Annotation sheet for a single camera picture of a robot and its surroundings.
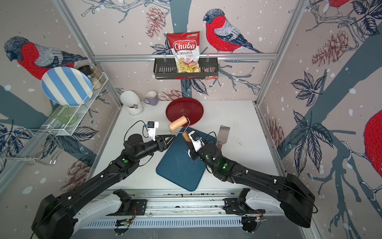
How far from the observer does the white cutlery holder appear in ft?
3.55

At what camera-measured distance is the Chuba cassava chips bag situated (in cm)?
81

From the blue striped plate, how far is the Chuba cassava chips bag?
51 centimetres

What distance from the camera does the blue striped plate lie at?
2.26 ft

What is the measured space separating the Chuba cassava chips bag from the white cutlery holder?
0.43 meters

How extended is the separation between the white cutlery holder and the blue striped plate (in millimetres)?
274
